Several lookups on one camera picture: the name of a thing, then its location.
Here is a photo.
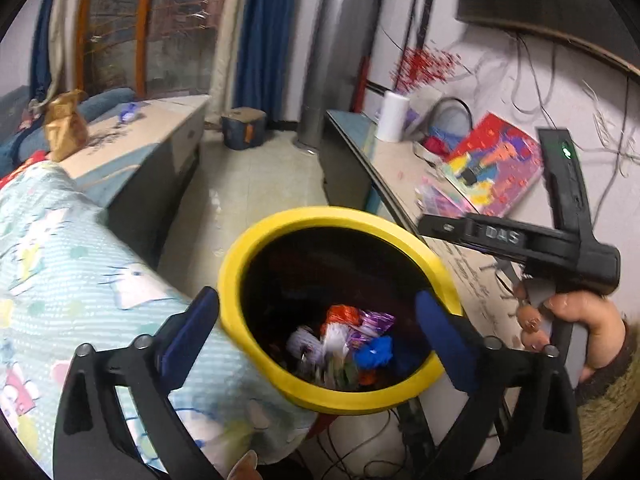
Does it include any gold paper snack bag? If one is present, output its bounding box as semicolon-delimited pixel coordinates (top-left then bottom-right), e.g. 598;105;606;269
43;89;89;162

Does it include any blue white crumpled wrapper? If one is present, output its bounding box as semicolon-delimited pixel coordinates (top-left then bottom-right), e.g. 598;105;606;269
118;102;142;125

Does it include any colourful diamond painting canvas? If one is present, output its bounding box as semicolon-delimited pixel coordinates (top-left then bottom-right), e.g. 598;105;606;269
442;113;542;217

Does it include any red berry branch decoration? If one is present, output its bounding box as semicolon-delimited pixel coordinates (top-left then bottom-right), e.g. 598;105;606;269
393;48;461;93

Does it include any right hand with painted nails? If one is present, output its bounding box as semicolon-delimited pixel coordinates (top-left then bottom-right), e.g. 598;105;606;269
514;281;626;382

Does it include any purple foil wrapper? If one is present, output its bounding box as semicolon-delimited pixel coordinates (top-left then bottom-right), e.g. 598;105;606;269
347;311;395;348

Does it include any wooden glass sliding door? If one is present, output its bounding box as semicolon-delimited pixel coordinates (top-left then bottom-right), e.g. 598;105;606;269
72;0;224;99

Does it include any Hello Kitty patterned blanket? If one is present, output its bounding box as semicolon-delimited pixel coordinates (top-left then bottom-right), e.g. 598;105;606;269
1;159;316;474

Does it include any dark blue curtain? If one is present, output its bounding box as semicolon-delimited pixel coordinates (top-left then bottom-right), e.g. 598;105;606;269
233;0;295;120
29;0;53;103

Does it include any fuzzy olive sleeve forearm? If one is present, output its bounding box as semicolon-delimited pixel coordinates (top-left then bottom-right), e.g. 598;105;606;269
575;322;639;479

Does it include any blue paper ball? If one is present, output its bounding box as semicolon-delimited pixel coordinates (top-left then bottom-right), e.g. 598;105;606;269
354;336;393;370

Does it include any tv cabinet with glass top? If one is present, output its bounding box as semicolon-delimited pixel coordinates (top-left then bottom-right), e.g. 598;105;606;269
318;108;557;411

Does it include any silver tower air conditioner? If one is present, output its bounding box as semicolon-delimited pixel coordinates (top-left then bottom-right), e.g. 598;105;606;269
294;0;381;153

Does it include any white paper towel roll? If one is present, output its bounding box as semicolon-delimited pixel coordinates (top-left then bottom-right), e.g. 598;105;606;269
375;91;410;143

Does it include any blue grey sectional sofa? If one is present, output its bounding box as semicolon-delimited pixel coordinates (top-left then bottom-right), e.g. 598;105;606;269
0;84;138;179

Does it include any orange plastic net scrap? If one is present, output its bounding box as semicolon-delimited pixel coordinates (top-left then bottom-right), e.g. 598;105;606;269
320;304;362;336

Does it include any colourful bead tray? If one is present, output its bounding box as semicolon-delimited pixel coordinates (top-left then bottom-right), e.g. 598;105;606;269
416;181;475;218

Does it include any white foam net wrapper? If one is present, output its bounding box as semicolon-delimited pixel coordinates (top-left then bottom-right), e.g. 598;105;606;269
286;326;323;376

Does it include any wall mounted television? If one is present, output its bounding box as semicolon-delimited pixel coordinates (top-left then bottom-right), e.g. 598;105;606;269
457;0;639;79

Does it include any dark blue curtain right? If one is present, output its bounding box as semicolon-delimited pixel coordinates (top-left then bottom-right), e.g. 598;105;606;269
233;0;295;120

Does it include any yellow rimmed black trash bin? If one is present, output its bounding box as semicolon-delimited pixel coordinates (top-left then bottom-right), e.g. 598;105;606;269
217;206;462;415

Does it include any blue storage box stool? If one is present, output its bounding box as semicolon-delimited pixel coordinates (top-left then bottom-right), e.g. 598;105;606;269
221;107;267;151

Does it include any grey coffee table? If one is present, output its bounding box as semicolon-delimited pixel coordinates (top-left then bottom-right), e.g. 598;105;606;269
60;94;208;268

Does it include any dark blue curtain left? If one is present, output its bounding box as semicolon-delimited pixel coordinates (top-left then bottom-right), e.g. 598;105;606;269
29;0;53;103

